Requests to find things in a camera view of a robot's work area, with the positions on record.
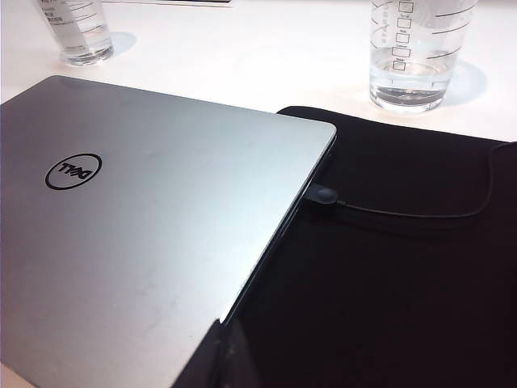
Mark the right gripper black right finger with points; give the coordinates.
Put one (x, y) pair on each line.
(236, 363)

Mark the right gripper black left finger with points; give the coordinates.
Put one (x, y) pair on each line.
(208, 363)

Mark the silver Dell laptop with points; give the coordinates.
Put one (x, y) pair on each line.
(141, 226)

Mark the black laptop sleeve mat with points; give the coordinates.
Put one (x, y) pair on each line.
(383, 303)

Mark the clear dome-lid plastic cup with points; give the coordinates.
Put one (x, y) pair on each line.
(412, 85)

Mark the clear cup with white label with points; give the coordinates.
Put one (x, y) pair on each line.
(85, 40)

